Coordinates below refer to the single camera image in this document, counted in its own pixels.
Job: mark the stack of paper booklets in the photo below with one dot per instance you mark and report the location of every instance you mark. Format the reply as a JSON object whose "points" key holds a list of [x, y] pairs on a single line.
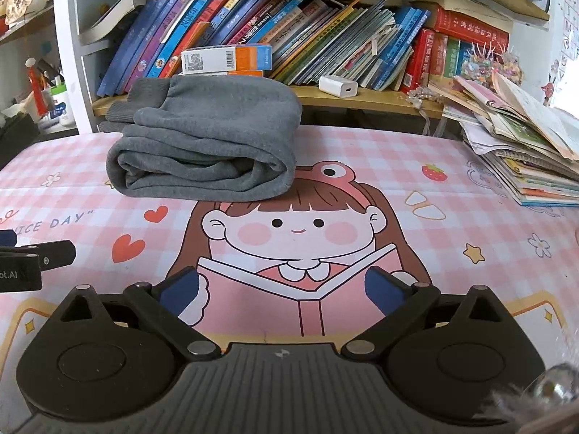
{"points": [[520, 144]]}

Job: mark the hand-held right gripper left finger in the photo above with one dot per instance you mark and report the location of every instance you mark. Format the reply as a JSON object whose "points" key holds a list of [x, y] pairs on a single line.
{"points": [[181, 293]]}

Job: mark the cartoon wall sticker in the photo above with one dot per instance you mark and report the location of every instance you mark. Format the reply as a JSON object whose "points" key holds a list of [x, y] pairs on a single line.
{"points": [[551, 92]]}

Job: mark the grey fleece pants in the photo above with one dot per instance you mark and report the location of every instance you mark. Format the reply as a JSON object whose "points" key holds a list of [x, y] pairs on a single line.
{"points": [[203, 144]]}

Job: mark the pink checked printed table mat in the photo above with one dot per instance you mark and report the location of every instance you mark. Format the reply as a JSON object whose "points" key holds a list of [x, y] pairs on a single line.
{"points": [[362, 181]]}

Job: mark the row of colourful books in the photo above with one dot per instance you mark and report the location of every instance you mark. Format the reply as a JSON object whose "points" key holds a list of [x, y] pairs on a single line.
{"points": [[294, 31]]}

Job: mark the white container blue label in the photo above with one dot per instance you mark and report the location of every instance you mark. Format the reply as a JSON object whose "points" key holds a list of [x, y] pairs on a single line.
{"points": [[62, 108]]}

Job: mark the white charger plug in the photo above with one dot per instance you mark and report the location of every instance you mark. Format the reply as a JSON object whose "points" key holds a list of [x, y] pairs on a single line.
{"points": [[338, 87]]}

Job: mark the white wooden bookshelf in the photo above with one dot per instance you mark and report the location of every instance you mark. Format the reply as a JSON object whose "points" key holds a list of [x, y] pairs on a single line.
{"points": [[72, 77]]}

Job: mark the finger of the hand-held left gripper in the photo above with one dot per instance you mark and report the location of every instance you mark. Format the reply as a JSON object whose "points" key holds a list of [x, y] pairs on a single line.
{"points": [[7, 238], [54, 255]]}

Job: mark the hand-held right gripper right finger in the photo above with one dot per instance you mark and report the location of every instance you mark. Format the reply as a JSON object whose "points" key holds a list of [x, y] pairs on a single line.
{"points": [[383, 293]]}

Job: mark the sparkly hair ornaments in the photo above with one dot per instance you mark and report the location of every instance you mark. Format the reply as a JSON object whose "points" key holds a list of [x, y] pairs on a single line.
{"points": [[491, 65]]}

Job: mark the orange white carton box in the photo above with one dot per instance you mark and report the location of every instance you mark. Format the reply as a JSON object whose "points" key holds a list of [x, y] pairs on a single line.
{"points": [[226, 58], [226, 73]]}

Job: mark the red tassel ornament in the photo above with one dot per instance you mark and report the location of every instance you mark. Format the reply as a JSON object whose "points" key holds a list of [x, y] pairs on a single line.
{"points": [[38, 90]]}

